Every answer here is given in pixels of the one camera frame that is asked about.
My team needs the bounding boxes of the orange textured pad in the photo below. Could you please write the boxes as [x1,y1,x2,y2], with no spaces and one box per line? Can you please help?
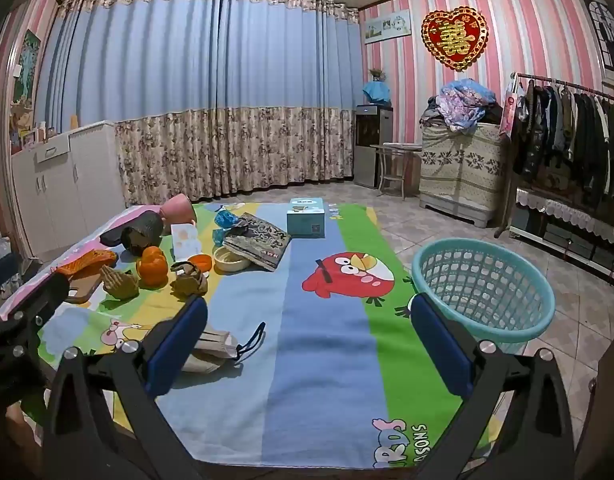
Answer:
[54,249,119,277]

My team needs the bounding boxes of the cabinet with patterned cover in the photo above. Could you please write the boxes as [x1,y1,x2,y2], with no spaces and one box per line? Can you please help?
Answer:
[418,122,512,228]

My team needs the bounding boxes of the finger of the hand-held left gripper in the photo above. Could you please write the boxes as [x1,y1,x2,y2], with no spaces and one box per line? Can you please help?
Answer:
[0,272,70,361]

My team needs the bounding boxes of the blue covered bottle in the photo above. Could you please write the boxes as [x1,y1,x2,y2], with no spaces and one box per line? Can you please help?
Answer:
[363,80,392,106]

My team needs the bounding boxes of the blue and floral curtain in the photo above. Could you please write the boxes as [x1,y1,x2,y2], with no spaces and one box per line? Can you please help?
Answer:
[34,0,363,206]

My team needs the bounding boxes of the red heart wall decoration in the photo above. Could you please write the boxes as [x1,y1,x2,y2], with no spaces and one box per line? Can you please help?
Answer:
[421,6,489,71]

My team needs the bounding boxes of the window wall picture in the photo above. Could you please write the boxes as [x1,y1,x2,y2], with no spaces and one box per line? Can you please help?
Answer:
[582,0,614,91]

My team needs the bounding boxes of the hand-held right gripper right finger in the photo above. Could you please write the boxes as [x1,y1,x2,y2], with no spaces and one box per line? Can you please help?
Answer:
[409,292,576,480]

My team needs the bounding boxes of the pink hanging bag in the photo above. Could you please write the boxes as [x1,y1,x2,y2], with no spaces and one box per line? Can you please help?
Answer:
[499,74,525,138]

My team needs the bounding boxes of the beige face mask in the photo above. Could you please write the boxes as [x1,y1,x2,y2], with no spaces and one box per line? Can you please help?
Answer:
[179,322,267,376]

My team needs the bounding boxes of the white cabinet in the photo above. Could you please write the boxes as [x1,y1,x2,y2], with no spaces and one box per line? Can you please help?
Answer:
[11,120,125,261]

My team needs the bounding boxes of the teal plastic laundry basket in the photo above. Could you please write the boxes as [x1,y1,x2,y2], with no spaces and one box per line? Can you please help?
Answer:
[412,237,556,356]

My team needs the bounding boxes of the metal clothes rack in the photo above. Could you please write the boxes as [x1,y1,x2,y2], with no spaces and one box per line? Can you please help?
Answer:
[494,72,614,281]

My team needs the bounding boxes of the light blue tissue box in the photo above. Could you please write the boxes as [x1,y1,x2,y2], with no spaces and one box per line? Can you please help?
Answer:
[286,197,327,238]

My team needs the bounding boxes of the white printed packet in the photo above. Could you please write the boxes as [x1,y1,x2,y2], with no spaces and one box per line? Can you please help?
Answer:
[169,222,204,261]

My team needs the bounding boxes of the green wall poster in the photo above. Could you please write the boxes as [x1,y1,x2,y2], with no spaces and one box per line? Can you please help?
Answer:
[10,27,42,106]

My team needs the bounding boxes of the black ribbed cup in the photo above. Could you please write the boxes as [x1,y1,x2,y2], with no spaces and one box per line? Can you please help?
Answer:
[121,211,164,257]

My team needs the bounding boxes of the grey water dispenser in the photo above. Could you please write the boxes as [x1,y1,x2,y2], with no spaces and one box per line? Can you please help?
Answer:
[354,103,394,190]

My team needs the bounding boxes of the orange fruit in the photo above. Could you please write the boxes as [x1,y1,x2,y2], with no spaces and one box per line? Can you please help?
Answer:
[136,245,169,289]

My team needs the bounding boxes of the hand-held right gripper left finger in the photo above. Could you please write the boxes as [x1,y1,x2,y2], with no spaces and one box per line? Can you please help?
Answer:
[41,294,210,480]

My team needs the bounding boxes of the small folding table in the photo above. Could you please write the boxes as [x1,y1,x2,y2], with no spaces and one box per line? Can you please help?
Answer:
[369,142,423,198]

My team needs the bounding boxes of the cream round ridged lid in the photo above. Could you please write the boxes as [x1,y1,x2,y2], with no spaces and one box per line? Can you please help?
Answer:
[212,245,251,273]

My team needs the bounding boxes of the cartoon printed blanket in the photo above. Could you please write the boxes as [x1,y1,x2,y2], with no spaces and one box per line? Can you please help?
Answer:
[0,201,492,471]

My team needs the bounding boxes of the blue plastic bag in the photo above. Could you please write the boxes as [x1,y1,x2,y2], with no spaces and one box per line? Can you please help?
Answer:
[212,209,248,246]

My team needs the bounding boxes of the white lace cloth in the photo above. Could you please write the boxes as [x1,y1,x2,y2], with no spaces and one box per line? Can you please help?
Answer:
[516,187,614,248]

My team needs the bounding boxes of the brown praying hands figure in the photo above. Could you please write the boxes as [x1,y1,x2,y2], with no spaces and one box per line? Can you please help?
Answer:
[98,264,139,302]

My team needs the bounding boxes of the brown crumpled wrapper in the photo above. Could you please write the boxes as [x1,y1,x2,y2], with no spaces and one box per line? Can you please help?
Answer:
[169,260,209,298]

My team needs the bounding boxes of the pile of clothes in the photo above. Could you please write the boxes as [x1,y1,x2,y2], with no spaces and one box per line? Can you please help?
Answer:
[421,78,502,133]

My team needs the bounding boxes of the pile of colourful toys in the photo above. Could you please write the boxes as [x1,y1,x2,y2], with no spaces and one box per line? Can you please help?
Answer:
[10,102,38,153]

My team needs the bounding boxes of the pink cup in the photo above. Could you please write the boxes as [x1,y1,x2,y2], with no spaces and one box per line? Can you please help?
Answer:
[159,195,198,226]

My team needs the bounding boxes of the patterned bag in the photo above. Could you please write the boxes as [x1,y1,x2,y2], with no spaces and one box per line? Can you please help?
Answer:
[222,212,293,272]

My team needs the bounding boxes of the row of hanging clothes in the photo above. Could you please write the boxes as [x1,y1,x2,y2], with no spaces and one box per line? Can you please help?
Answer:
[512,82,614,201]

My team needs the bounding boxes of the wooden cutting board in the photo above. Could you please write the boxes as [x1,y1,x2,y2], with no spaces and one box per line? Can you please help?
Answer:
[64,262,110,305]

